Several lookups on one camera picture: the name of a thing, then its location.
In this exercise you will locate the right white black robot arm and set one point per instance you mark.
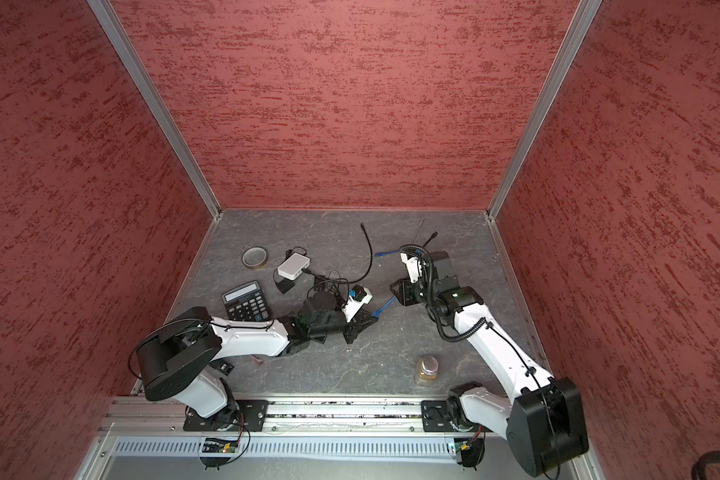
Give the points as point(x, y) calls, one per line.
point(541, 417)

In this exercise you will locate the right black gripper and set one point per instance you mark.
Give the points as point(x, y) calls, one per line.
point(405, 295)

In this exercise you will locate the brown tape roll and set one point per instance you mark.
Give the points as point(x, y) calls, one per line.
point(255, 257)

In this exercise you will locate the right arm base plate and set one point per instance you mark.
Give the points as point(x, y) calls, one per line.
point(444, 416)

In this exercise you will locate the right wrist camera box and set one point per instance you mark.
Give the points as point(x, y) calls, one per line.
point(414, 264)

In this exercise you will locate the black desk calculator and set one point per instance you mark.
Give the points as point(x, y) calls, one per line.
point(246, 302)

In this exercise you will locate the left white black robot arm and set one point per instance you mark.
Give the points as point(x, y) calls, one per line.
point(187, 359)

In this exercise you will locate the amber glass jar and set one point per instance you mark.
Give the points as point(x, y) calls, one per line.
point(426, 371)

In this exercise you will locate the aluminium front rail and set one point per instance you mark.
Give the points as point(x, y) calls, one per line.
point(326, 415)

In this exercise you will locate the black power adapter with cable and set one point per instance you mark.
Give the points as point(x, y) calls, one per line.
point(285, 282)

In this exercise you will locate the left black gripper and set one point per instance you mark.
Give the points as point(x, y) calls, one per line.
point(356, 326)

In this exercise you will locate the white slotted cable duct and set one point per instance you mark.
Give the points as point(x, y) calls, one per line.
point(424, 449)

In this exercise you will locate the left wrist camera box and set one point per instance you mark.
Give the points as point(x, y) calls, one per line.
point(358, 296)

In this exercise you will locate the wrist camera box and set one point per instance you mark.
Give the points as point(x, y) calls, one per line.
point(414, 264)
point(358, 296)

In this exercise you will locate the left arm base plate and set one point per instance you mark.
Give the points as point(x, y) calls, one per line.
point(245, 415)

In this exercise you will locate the white network switch box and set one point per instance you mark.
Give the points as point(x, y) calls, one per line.
point(293, 266)

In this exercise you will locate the metal frame post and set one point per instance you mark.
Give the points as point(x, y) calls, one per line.
point(110, 23)
point(580, 24)

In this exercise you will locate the left metal frame post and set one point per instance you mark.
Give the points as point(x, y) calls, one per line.
point(110, 23)

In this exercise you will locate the right metal frame post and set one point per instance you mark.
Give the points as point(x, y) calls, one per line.
point(580, 24)

